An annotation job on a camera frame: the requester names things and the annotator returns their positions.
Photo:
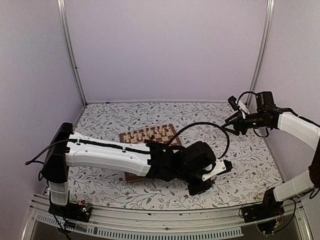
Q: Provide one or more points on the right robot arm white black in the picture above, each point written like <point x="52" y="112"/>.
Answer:
<point x="308" y="132"/>

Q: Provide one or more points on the aluminium frame post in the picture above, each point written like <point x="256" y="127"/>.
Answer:
<point x="267" y="25"/>
<point x="62" y="13"/>

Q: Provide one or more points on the right aluminium frame post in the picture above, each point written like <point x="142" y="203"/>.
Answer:
<point x="267" y="25"/>

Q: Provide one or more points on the wooden chess board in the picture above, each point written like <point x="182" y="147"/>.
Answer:
<point x="160" y="135"/>

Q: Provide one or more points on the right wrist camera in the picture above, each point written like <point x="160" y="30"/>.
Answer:
<point x="238" y="105"/>

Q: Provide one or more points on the left aluminium frame post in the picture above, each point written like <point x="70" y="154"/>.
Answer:
<point x="62" y="13"/>

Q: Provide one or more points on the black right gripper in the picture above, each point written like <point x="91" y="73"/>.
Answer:
<point x="240" y="122"/>

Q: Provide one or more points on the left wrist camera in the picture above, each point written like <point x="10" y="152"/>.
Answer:
<point x="221" y="167"/>

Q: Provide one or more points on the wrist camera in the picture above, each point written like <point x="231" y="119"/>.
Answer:
<point x="238" y="105"/>
<point x="221" y="167"/>

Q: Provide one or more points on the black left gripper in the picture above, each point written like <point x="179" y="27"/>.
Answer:
<point x="196" y="190"/>

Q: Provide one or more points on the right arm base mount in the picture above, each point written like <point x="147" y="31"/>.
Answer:
<point x="270" y="211"/>

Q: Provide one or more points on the front aluminium slotted rail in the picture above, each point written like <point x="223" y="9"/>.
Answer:
<point x="108" y="223"/>

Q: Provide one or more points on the row of white chess pieces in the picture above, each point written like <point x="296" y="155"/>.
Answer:
<point x="150" y="132"/>

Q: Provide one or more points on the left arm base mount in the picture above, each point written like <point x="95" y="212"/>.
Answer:
<point x="80" y="211"/>

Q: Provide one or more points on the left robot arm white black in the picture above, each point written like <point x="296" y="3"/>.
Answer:
<point x="72" y="149"/>

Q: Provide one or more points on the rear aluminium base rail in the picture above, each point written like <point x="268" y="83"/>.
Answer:
<point x="155" y="101"/>

